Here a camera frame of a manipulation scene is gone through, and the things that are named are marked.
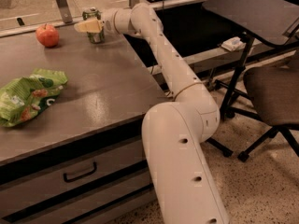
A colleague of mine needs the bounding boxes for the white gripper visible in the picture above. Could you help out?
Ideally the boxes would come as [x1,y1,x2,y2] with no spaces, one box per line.
[74,8,118,34]

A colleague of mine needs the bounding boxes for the red apple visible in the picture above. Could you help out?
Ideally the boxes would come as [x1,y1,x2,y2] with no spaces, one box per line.
[36,23,59,48]

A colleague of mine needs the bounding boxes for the black drawer handle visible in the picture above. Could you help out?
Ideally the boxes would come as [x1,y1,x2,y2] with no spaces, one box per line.
[63,161,97,183]

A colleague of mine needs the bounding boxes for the green soda can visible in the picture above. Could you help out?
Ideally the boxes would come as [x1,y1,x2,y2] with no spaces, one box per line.
[82,7,105,44]

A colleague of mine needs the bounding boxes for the dark office chair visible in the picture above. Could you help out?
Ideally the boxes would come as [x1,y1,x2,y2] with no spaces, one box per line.
[238,50,299,161]

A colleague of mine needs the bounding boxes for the white small box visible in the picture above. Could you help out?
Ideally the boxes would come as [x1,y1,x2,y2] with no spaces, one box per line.
[221,36,244,51]

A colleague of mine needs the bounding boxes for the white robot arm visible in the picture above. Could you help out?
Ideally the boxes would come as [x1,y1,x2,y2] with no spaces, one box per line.
[75,3,230,224]

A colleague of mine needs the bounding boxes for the grey drawer cabinet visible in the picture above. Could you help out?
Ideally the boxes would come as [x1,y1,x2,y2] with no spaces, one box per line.
[0,26,166,224]

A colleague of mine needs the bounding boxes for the green chip bag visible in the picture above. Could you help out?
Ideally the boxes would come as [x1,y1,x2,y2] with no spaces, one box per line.
[0,68,68,127]

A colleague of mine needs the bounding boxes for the black tilted stand table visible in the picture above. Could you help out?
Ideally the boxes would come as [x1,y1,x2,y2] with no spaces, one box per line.
[201,0,299,158]

